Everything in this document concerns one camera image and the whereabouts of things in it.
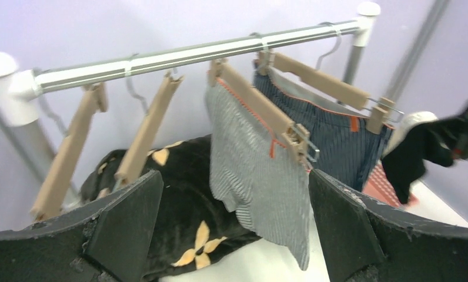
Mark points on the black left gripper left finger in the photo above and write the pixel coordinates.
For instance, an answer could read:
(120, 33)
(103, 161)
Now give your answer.
(105, 240)

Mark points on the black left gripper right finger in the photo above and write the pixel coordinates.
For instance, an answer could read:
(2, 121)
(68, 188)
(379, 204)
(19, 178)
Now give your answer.
(364, 239)

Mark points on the black underwear cream waistband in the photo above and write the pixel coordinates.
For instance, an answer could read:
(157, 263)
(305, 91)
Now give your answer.
(419, 136)

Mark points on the beige hanger with navy underwear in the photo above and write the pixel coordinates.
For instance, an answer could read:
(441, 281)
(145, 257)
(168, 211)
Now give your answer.
(341, 91)

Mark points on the beige clip hanger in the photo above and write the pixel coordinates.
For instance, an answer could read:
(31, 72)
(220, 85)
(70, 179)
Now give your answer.
(135, 157)

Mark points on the navy striped underwear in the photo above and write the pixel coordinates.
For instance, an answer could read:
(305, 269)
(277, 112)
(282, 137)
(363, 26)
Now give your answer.
(348, 151)

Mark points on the grey white striped underwear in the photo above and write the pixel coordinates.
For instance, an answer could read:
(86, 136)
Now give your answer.
(255, 177)

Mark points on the beige hanger with striped underwear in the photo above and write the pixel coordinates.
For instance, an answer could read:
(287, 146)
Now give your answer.
(245, 98)

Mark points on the empty beige hanger far left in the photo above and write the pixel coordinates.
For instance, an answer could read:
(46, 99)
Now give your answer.
(55, 187)

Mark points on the pink plastic basket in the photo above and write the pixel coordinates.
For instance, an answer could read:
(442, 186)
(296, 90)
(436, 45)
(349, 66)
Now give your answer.
(378, 187)

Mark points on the black floral blanket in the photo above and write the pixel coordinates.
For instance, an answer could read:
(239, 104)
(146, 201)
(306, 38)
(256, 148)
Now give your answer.
(193, 230)

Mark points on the silver white clothes rack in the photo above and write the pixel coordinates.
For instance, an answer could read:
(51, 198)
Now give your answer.
(76, 42)

